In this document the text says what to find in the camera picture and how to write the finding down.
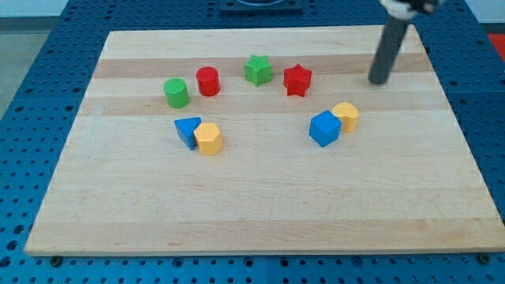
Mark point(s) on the green star block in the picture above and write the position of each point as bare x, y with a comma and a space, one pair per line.
258, 70

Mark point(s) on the red star block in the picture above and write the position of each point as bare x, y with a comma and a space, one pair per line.
297, 80

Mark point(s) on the wooden board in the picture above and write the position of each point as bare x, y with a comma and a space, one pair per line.
125, 184

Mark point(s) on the yellow hexagon block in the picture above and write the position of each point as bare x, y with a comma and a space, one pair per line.
209, 138

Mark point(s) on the blue triangle block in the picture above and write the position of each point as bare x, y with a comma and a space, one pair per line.
185, 129

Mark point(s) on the blue cube block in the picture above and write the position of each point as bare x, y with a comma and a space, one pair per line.
325, 128

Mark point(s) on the red cylinder block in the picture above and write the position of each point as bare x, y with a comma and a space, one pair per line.
207, 79

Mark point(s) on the green cylinder block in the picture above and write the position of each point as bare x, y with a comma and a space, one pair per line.
176, 93

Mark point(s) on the yellow heart block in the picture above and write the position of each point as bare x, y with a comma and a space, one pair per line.
348, 114

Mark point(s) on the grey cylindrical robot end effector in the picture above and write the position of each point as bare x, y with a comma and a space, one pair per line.
393, 34

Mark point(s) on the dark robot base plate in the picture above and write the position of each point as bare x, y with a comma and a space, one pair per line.
260, 6

